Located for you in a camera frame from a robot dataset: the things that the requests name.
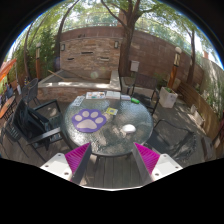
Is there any small patterned card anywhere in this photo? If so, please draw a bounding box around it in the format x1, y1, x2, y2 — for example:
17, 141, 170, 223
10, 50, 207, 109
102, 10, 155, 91
72, 96, 85, 106

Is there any black patio chair left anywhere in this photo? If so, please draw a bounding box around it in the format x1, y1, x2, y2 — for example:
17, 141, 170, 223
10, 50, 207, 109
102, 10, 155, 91
12, 99, 67, 159

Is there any yellow green card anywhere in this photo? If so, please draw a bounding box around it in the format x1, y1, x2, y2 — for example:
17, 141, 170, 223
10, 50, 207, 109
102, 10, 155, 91
106, 107, 118, 115

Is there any round glass patio table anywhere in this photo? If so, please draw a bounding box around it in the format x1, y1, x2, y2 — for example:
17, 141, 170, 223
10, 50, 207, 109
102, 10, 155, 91
64, 99, 153, 157

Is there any large tree trunk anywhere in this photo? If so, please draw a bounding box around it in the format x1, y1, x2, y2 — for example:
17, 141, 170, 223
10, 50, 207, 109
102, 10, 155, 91
101, 0, 158, 78

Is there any colourful open book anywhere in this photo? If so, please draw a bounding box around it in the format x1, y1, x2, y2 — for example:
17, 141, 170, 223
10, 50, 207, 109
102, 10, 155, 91
86, 91, 106, 99

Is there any white booklet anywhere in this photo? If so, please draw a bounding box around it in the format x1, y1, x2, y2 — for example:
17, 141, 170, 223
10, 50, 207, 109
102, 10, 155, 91
106, 91, 121, 99

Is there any stone raised planter bed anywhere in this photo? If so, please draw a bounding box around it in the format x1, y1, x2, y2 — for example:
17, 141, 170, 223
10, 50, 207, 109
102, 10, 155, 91
38, 70, 121, 102

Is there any wooden lamp post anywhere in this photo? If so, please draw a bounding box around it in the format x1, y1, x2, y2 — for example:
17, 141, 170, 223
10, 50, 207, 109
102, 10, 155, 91
167, 47, 182, 89

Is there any black chair right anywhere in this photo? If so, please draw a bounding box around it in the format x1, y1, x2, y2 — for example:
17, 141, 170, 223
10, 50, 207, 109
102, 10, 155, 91
145, 119, 197, 162

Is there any white square planter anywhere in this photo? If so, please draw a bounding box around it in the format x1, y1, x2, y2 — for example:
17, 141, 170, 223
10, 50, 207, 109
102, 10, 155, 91
159, 87, 178, 108

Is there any black metal chair far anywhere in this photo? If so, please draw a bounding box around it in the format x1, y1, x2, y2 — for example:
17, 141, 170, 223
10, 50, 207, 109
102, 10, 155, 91
126, 74, 160, 114

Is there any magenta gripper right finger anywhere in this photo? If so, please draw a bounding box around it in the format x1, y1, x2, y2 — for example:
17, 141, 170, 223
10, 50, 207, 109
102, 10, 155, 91
132, 143, 182, 185

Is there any purple paw print mat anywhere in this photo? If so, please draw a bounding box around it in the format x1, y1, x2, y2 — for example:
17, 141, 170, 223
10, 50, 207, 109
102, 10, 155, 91
72, 109, 107, 133

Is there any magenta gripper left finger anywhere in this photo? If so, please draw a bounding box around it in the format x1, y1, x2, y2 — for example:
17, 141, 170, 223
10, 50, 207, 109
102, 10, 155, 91
41, 143, 92, 185

